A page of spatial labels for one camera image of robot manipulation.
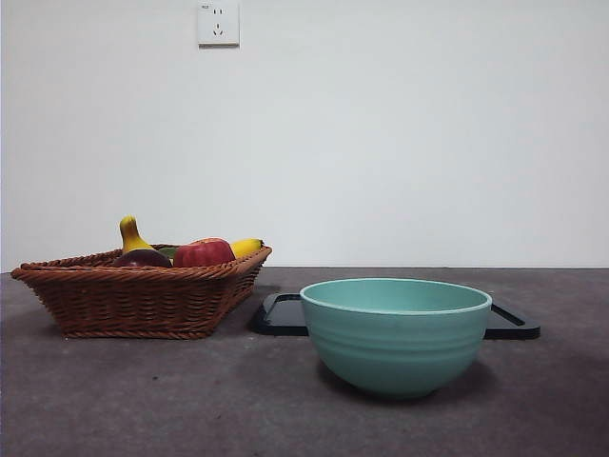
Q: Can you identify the dark red plum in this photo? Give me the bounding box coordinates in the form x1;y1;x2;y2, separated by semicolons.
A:
112;248;173;268

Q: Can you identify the dark teal flat tray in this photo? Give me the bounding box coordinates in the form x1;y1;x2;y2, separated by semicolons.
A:
250;292;542;341

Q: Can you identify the red apple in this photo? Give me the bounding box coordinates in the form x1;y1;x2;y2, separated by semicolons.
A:
171;237;237;268

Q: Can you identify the teal ribbed bowl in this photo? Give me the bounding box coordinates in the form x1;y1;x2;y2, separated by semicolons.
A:
299;277;494;401

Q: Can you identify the yellow banana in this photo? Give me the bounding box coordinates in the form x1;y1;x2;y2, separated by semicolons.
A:
118;214;265;259

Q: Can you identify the brown wicker basket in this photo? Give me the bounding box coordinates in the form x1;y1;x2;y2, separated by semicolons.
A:
10;245;273;340

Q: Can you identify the white wall socket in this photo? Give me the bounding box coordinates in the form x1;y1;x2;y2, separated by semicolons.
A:
197;2;241;49

